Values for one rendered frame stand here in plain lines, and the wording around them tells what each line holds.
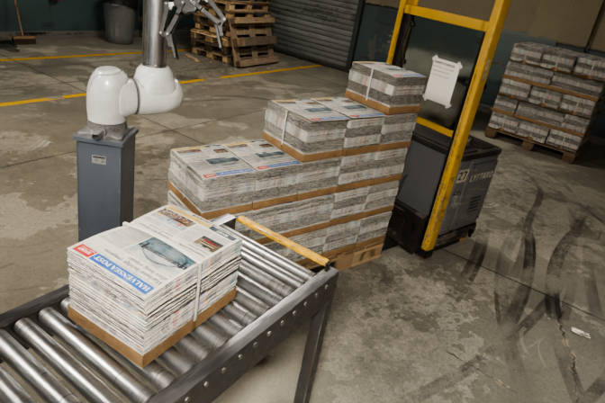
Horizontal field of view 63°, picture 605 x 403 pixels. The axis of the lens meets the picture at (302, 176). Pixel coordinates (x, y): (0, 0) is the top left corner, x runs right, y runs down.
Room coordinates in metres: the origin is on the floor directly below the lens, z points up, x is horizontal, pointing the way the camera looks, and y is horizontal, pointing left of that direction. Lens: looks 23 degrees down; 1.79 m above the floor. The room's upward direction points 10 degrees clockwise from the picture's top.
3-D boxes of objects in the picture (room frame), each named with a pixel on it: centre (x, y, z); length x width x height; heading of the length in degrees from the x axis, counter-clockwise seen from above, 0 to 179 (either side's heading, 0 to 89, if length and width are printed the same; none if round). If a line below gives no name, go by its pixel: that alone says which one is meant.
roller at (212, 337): (1.18, 0.32, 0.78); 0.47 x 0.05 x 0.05; 59
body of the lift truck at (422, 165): (3.57, -1.00, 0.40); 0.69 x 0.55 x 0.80; 42
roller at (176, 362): (1.07, 0.39, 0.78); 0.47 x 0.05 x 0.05; 59
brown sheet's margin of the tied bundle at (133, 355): (1.04, 0.40, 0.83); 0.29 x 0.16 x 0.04; 63
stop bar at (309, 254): (1.63, 0.04, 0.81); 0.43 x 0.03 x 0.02; 59
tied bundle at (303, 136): (2.63, 0.04, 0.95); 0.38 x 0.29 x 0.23; 43
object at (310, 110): (2.62, 0.02, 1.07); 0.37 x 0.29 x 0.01; 43
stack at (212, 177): (2.54, 0.13, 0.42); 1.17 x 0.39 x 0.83; 132
